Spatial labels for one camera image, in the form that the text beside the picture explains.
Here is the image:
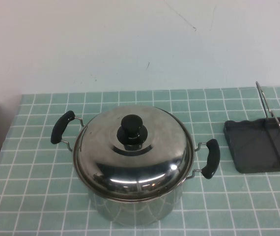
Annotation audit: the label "stainless steel pot lid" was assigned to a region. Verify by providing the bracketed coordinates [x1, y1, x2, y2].
[72, 105, 195, 203]

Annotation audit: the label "stainless steel pot, black handles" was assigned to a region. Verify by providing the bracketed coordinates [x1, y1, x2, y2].
[50, 110, 221, 227]

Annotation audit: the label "black wire lid rack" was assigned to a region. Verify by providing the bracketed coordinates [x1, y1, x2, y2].
[223, 81, 280, 174]

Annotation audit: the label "green checked tablecloth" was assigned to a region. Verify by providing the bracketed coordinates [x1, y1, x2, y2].
[0, 87, 280, 236]

